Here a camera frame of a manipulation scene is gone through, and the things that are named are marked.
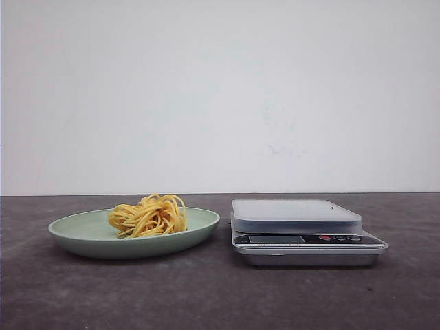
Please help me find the yellow vermicelli noodle bundle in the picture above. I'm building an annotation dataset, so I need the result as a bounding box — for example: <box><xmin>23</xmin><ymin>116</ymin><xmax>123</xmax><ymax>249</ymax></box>
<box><xmin>107</xmin><ymin>193</ymin><xmax>188</xmax><ymax>239</ymax></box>

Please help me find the light green round plate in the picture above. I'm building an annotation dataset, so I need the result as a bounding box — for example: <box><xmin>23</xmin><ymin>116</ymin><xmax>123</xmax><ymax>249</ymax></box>
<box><xmin>48</xmin><ymin>208</ymin><xmax>220</xmax><ymax>259</ymax></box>

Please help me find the silver digital kitchen scale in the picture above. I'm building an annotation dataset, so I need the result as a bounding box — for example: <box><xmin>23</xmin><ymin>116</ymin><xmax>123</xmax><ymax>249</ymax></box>
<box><xmin>230</xmin><ymin>199</ymin><xmax>388</xmax><ymax>267</ymax></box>

